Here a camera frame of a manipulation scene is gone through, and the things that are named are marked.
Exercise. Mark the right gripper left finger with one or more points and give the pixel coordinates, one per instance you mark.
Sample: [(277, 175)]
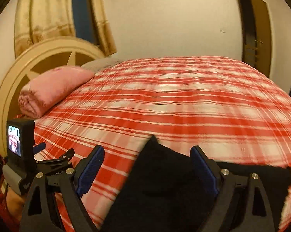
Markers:
[(41, 212)]

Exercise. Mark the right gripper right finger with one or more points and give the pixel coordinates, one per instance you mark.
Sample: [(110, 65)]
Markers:
[(240, 202)]

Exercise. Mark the black pants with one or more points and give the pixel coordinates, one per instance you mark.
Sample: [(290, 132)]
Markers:
[(163, 192)]

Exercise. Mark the person's left hand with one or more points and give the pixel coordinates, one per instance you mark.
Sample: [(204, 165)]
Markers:
[(15, 203)]

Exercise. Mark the pink folded blanket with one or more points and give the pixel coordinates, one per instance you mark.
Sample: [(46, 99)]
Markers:
[(43, 92)]

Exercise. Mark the red plaid bed sheet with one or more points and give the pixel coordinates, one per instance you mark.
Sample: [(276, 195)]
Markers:
[(229, 109)]

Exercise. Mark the striped grey pillow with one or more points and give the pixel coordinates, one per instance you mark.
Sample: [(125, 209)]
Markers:
[(100, 64)]

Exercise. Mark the cream round headboard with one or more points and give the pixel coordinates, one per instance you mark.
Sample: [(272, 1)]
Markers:
[(42, 56)]

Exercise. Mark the beige right curtain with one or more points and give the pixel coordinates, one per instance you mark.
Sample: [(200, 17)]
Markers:
[(106, 39)]

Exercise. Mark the beige curtain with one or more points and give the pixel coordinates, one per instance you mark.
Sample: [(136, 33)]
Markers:
[(106, 39), (39, 20)]

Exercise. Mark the dark blue window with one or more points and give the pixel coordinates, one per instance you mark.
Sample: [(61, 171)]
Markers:
[(84, 21)]

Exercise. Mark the beige left curtain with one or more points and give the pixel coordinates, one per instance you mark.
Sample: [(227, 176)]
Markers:
[(39, 20)]

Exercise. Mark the brown wooden door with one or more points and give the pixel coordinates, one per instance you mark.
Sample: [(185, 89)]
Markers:
[(256, 35)]

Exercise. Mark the black camera with screen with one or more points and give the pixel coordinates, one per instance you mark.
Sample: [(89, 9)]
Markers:
[(20, 168)]

